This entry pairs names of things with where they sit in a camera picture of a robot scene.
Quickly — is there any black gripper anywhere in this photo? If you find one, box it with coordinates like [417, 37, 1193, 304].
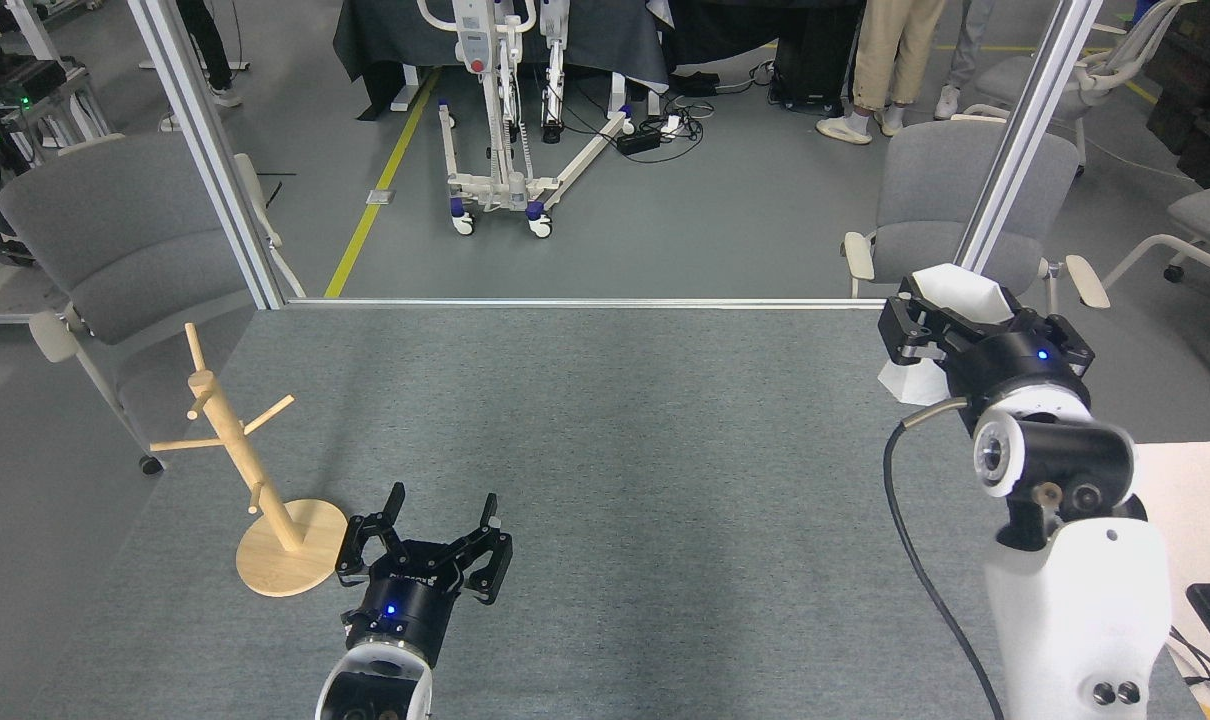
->
[335, 483, 514, 669]
[877, 277, 1096, 436]

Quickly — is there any white faceted cup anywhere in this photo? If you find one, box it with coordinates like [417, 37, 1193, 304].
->
[880, 263, 1016, 406]

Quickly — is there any wooden cup storage rack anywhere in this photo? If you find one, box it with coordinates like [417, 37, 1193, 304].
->
[150, 322, 350, 598]

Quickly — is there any grey chair with white armrests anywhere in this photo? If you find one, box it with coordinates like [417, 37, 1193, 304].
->
[843, 115, 1111, 441]
[0, 133, 306, 476]

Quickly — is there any white desk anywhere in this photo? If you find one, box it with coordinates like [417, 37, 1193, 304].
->
[1130, 441, 1210, 720]

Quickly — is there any white mesh office chair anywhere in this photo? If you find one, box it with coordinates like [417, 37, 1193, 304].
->
[963, 0, 1196, 176]

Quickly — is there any person in beige trousers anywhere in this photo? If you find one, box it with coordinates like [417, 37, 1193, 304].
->
[816, 0, 948, 147]

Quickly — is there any black case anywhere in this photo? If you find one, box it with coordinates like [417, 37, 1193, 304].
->
[770, 0, 871, 111]

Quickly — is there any stack of dark boxes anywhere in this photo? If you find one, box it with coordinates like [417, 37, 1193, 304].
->
[1145, 0, 1210, 191]

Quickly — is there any white stand on wheels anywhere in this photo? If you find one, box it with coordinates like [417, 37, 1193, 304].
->
[415, 0, 636, 239]

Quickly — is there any table with dark cloth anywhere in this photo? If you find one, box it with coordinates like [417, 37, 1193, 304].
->
[332, 0, 671, 113]

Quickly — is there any person in dark trousers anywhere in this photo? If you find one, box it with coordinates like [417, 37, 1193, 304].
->
[160, 0, 243, 133]

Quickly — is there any metal equipment cart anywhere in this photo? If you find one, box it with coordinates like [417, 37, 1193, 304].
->
[0, 50, 114, 151]

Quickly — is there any silver aluminium frame post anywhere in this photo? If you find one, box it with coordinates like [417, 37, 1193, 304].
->
[127, 0, 288, 311]
[955, 0, 1106, 279]

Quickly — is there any silver aluminium frame rail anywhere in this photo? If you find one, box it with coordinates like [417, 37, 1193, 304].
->
[285, 297, 891, 311]

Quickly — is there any black mouse cable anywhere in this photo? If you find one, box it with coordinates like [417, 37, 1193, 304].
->
[1170, 625, 1210, 693]

